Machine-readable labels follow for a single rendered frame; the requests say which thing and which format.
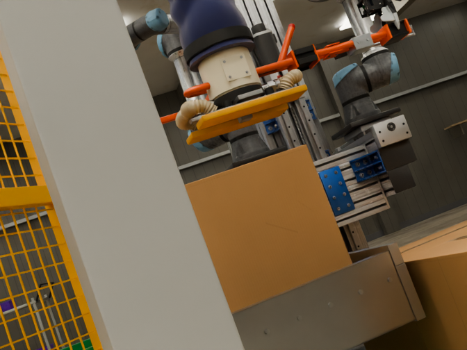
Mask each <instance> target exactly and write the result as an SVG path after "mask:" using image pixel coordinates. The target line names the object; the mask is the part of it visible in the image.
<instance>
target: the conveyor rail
mask: <svg viewBox="0 0 467 350"><path fill-rule="evenodd" d="M231 314H232V316H233V320H234V322H235V324H236V328H237V330H238V333H239V336H240V338H241V341H242V343H243V346H244V349H245V350H350V349H353V348H355V347H357V346H359V345H361V344H363V343H366V342H368V341H370V340H373V339H375V338H377V337H379V336H381V335H383V334H385V333H388V332H390V331H392V330H395V329H397V328H399V327H401V326H404V325H405V324H408V323H410V322H412V321H414V320H416V316H415V315H414V312H413V309H412V307H411V304H410V302H409V299H408V296H407V293H406V292H405V289H404V286H403V284H402V281H401V279H400V276H399V274H398V271H397V269H396V266H395V263H394V262H393V259H392V256H391V253H390V251H384V252H380V253H377V254H375V255H373V256H370V257H368V258H365V259H363V260H360V261H358V262H355V263H353V264H351V265H348V266H346V267H343V268H340V269H337V270H336V271H333V272H331V273H328V274H325V275H324V276H321V277H318V278H315V279H313V280H311V281H308V282H306V283H303V284H301V285H298V286H296V287H293V288H291V289H289V290H286V291H284V292H281V293H279V294H276V295H274V296H272V297H269V298H267V299H264V300H262V301H259V302H256V303H253V304H252V305H250V306H247V307H244V308H241V309H240V310H237V311H234V312H232V313H231Z"/></svg>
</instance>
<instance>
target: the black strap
mask: <svg viewBox="0 0 467 350"><path fill-rule="evenodd" d="M236 38H249V39H251V40H252V41H253V42H254V38H253V36H252V32H251V31H250V28H249V27H247V26H229V27H226V28H221V29H218V30H216V31H213V32H210V33H208V34H206V35H203V36H201V37H200V38H198V39H196V40H195V41H193V42H192V43H190V44H189V45H188V46H187V47H186V48H185V50H184V52H183V56H184V58H185V60H186V63H187V66H190V61H191V59H193V58H194V57H195V56H196V55H197V54H199V53H200V52H202V51H204V50H206V49H207V48H209V47H212V46H213V45H216V44H218V43H221V42H224V41H227V40H232V39H236Z"/></svg>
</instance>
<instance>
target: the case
mask: <svg viewBox="0 0 467 350"><path fill-rule="evenodd" d="M185 188H186V191H187V193H188V196H189V199H190V202H191V204H192V208H193V210H194V212H195V216H196V218H197V221H198V223H199V227H200V229H201V231H202V235H203V237H204V240H205V243H206V246H207V248H208V251H209V253H210V256H211V259H212V261H213V265H214V267H215V270H216V273H217V275H218V278H219V280H220V284H221V286H222V289H223V292H224V295H225V297H226V300H227V303H228V305H229V308H230V311H231V313H232V312H234V311H237V310H240V309H241V308H244V307H247V306H250V305H252V304H253V303H256V302H259V301H262V300H264V299H267V298H269V297H272V296H274V295H276V294H279V293H281V292H284V291H286V290H289V289H291V288H294V287H296V286H298V285H301V284H303V283H306V282H308V281H311V280H313V279H315V278H318V277H321V276H324V275H325V274H328V273H331V272H333V271H336V270H337V269H340V268H343V267H346V266H348V265H351V264H352V261H351V258H350V255H349V253H348V251H347V248H346V246H345V243H344V240H343V237H342V235H341V232H340V230H339V227H338V224H337V223H336V219H335V217H334V214H333V212H332V210H331V206H330V205H329V202H328V199H327V196H326V194H325V191H324V189H323V186H322V183H321V181H320V178H319V176H318V173H317V171H316V168H315V165H314V164H313V160H312V158H311V155H310V153H309V150H308V147H307V145H306V144H304V145H302V146H299V147H295V148H293V149H289V150H287V151H283V152H281V153H277V154H275V155H272V156H268V157H266V158H262V159H260V160H256V161H254V162H250V163H247V164H245V165H242V166H240V167H236V168H233V169H230V170H227V171H225V172H221V173H219V174H215V175H212V176H209V177H206V178H203V179H200V180H198V181H194V182H192V183H188V184H185Z"/></svg>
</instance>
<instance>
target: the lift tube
mask: <svg viewBox="0 0 467 350"><path fill-rule="evenodd" d="M168 1H169V3H170V15H171V18H172V20H173V21H174V22H175V24H176V25H177V26H178V28H179V39H180V43H181V46H182V49H183V51H184V50H185V48H186V47H187V46H188V45H189V44H190V43H192V42H193V41H195V40H196V39H198V38H200V37H201V36H203V35H206V34H208V33H210V32H213V31H216V30H218V29H221V28H226V27H229V26H247V22H246V21H245V18H244V17H243V15H242V13H241V12H240V11H239V9H238V8H237V7H236V4H235V0H168ZM247 27H248V26H247ZM231 47H246V48H248V50H249V52H251V51H252V50H253V49H254V47H255V44H254V43H253V41H252V40H251V39H249V38H236V39H232V40H227V41H224V42H221V43H218V44H216V45H213V46H212V47H209V48H207V49H206V50H204V51H202V52H200V53H199V54H197V55H196V56H195V57H194V58H193V59H191V61H190V71H192V72H199V70H198V66H199V64H200V62H201V61H203V59H205V58H207V57H208V56H210V55H212V54H214V53H216V52H219V51H221V50H224V49H228V48H231Z"/></svg>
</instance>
